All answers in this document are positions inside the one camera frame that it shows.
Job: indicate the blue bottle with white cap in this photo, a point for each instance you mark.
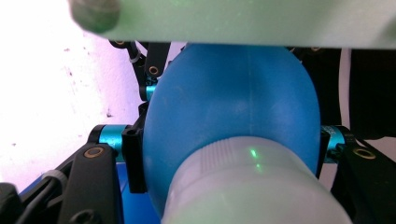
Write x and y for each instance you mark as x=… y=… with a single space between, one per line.
x=230 y=102

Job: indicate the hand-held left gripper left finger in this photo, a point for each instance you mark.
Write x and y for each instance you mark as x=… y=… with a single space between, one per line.
x=135 y=161

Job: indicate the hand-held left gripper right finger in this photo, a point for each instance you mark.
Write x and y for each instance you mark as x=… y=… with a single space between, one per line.
x=323 y=149

